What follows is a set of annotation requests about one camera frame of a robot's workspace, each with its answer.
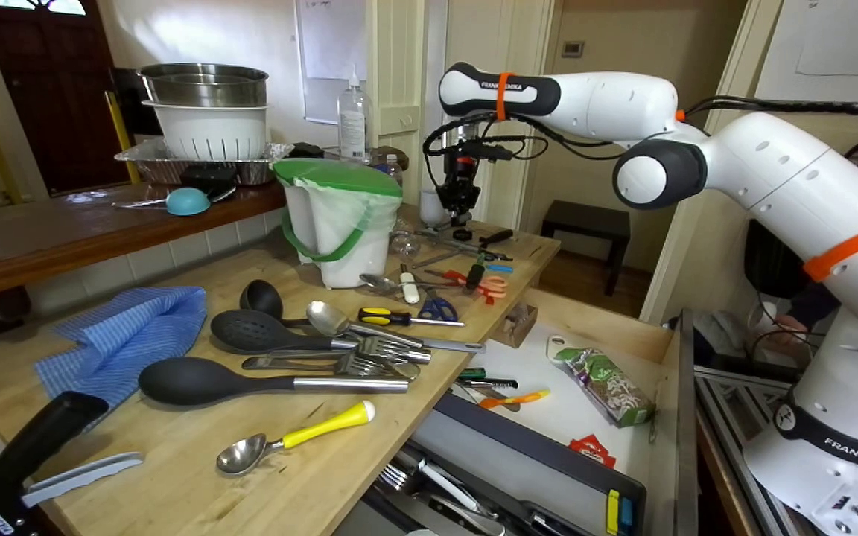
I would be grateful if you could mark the clear plastic water bottle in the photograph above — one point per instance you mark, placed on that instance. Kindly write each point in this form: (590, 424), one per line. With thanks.
(352, 122)

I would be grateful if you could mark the black slotted serving spoon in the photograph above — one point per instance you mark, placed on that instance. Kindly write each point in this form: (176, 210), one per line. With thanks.
(258, 332)

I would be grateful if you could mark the black handled scissors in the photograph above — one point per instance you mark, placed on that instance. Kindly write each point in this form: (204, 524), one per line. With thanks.
(453, 247)

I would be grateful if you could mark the steel mixing bowl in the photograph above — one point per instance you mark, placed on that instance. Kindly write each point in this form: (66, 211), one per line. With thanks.
(204, 85)

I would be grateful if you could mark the orange yellow peeler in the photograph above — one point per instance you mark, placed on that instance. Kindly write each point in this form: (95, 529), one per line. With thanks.
(514, 399)

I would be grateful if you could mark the wooden drawer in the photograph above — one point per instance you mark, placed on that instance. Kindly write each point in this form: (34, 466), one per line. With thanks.
(658, 454)

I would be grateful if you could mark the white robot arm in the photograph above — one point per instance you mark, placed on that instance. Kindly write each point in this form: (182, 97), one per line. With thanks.
(788, 179)

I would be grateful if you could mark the green lid compost bin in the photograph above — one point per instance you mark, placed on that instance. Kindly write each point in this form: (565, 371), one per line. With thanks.
(337, 214)

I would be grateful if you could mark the orange handled scissors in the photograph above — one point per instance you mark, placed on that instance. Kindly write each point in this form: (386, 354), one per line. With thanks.
(474, 283)

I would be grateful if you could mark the yellow black screwdriver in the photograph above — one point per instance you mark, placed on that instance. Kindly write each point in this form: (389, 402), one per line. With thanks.
(396, 317)

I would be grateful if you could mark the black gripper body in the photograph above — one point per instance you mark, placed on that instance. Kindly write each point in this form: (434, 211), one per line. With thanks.
(462, 149)

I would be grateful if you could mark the small blue bowl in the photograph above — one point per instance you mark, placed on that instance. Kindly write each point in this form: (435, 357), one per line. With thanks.
(185, 201)

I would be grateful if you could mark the grey bottle opener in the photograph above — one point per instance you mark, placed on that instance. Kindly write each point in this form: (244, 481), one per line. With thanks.
(408, 241)

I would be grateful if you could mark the orange plastic clip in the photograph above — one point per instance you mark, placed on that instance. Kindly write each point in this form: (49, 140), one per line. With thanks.
(593, 447)

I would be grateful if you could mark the black green handled tool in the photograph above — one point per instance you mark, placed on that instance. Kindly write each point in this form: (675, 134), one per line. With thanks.
(480, 375)

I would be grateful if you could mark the black solid serving spoon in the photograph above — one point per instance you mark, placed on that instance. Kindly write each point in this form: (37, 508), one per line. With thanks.
(204, 383)

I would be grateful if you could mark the blue cloth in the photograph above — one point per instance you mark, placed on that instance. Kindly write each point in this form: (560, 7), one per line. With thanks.
(119, 337)

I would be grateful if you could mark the yellow handled ice cream scoop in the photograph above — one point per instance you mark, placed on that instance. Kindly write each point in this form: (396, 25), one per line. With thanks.
(244, 454)

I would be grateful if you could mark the black ladle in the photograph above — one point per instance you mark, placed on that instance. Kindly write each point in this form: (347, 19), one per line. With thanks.
(264, 299)

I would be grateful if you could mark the black cutlery tray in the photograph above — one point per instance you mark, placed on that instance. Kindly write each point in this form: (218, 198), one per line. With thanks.
(468, 471)

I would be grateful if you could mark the green snack bag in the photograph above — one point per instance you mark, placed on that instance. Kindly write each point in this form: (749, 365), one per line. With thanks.
(602, 383)

